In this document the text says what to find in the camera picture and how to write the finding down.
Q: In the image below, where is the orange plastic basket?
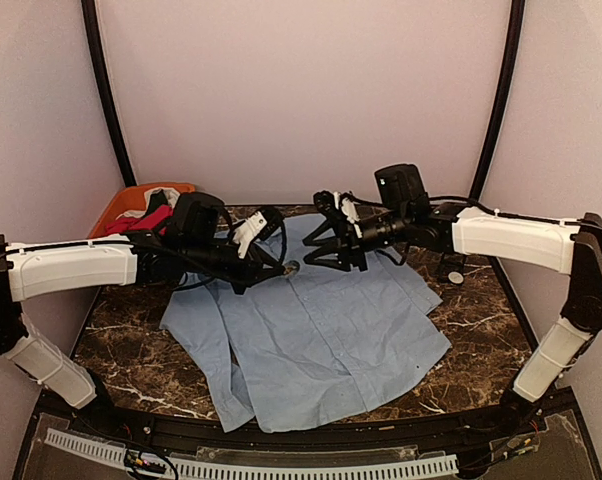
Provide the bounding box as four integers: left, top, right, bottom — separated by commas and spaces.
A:
89, 182, 196, 238

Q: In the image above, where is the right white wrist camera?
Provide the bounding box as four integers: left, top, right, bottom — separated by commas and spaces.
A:
338, 196, 362, 239

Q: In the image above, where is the black frame pole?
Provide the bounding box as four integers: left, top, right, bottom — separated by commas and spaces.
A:
469, 0, 526, 200
80, 0, 137, 187

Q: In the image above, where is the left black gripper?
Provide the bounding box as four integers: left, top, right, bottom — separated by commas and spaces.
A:
183, 238, 286, 295

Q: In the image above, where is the white cloth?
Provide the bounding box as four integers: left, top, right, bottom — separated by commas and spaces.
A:
144, 187, 181, 214

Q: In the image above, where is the black left frame pole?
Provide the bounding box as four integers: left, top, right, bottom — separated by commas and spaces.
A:
80, 0, 137, 187

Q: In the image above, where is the black right frame pole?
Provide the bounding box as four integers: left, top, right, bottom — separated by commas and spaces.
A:
469, 0, 526, 200

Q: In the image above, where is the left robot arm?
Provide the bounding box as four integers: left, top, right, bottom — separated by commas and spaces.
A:
0, 191, 285, 436

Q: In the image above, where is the red cloth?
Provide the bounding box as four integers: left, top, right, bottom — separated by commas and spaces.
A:
104, 205, 173, 235

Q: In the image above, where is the white perforated cable tray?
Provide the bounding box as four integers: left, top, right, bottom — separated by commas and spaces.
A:
44, 428, 459, 479

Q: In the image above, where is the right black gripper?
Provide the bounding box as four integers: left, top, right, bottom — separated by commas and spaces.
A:
303, 206, 410, 270

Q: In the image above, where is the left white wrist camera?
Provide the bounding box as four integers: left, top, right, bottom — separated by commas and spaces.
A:
232, 211, 267, 259

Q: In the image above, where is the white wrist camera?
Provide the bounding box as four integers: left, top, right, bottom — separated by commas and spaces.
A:
338, 196, 362, 239
232, 211, 267, 259

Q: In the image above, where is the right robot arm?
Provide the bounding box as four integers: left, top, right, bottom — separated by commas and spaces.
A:
303, 164, 602, 434

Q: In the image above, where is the light blue shirt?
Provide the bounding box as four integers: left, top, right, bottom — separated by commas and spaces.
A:
161, 212, 452, 434

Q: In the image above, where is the black brooch holder stand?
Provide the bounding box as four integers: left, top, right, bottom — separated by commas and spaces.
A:
436, 253, 467, 285

